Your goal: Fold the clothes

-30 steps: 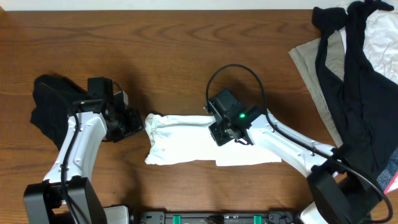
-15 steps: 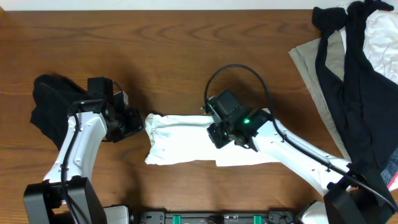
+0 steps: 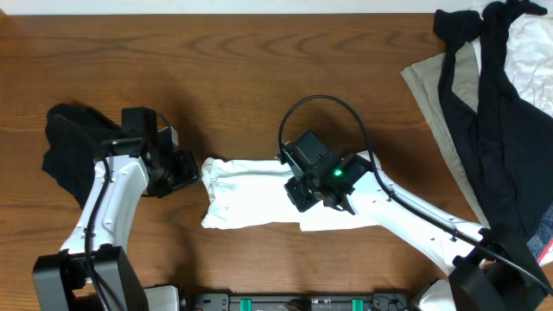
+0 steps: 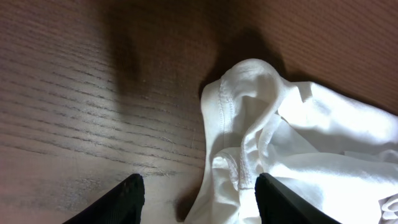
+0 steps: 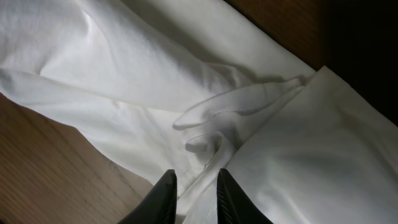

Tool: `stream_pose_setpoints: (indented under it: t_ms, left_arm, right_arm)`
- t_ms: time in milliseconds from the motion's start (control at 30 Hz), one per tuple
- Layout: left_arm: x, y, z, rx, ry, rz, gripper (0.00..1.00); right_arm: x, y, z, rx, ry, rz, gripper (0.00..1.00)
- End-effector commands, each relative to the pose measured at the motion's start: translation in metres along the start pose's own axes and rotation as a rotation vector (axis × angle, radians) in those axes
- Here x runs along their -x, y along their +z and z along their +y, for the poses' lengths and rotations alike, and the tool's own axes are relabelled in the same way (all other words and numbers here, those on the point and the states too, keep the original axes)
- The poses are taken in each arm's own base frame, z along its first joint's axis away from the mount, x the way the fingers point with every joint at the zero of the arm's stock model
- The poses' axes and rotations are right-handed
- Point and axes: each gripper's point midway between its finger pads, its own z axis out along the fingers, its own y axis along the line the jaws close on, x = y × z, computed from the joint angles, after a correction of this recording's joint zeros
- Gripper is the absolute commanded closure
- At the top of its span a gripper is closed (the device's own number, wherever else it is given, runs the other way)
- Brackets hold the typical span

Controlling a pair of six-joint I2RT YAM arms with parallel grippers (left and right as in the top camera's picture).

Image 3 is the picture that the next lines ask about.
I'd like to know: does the white t-shirt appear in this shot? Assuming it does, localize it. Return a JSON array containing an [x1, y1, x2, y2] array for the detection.
[[201, 157, 377, 232]]

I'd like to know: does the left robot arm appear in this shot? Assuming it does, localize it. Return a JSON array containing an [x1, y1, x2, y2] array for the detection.
[[33, 104, 200, 310]]

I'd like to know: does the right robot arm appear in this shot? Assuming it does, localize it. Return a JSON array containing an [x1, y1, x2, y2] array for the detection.
[[277, 131, 552, 310]]

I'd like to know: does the folded black cloth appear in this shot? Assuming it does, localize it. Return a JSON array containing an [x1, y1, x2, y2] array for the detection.
[[42, 103, 121, 207]]

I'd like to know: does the beige garment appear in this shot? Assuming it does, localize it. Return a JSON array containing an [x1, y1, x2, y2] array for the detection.
[[401, 42, 490, 228]]

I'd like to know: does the black garment in pile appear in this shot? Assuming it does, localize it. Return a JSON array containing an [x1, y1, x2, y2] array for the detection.
[[434, 1, 552, 239]]

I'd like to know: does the grey cloth with red tag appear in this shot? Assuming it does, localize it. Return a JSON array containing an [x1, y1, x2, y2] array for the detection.
[[527, 206, 552, 266]]

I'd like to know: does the white wrinkled garment in pile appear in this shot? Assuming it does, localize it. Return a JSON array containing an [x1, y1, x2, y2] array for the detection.
[[470, 3, 553, 117]]

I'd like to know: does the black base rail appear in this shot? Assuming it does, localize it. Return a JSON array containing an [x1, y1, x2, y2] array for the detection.
[[186, 293, 422, 311]]

